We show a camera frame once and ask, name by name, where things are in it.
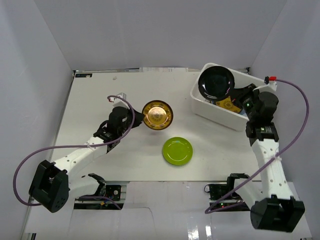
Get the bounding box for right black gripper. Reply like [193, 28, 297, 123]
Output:
[229, 84, 261, 121]

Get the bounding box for yellow patterned plate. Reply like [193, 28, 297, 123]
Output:
[142, 100, 174, 131]
[214, 97, 242, 114]

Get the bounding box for black plate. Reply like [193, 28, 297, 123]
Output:
[197, 66, 235, 102]

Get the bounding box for green plastic plate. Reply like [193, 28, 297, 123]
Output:
[162, 137, 194, 166]

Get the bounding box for blue plastic plate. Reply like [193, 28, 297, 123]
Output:
[238, 110, 247, 117]

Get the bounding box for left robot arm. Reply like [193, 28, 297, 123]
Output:
[29, 106, 145, 213]

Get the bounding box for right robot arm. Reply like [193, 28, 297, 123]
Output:
[225, 84, 305, 233]

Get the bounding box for white plastic bin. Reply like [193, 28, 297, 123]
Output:
[190, 68, 277, 132]

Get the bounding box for papers at table back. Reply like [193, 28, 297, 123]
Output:
[139, 67, 189, 73]

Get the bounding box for black label sticker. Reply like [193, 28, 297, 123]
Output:
[74, 73, 93, 78]

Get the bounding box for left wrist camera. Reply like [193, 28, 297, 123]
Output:
[107, 92, 127, 106]

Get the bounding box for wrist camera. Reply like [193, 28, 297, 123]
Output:
[107, 92, 127, 106]
[255, 76, 277, 93]

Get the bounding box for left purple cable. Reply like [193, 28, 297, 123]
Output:
[12, 94, 136, 210]

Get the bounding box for purple cable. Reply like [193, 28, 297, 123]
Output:
[12, 94, 136, 210]
[204, 78, 310, 215]

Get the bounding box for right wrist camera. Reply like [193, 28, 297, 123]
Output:
[255, 76, 277, 93]

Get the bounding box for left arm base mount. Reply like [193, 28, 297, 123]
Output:
[73, 184, 127, 210]

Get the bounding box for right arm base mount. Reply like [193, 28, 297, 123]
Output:
[204, 183, 251, 212]

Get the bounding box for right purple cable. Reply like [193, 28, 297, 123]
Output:
[204, 78, 310, 215]

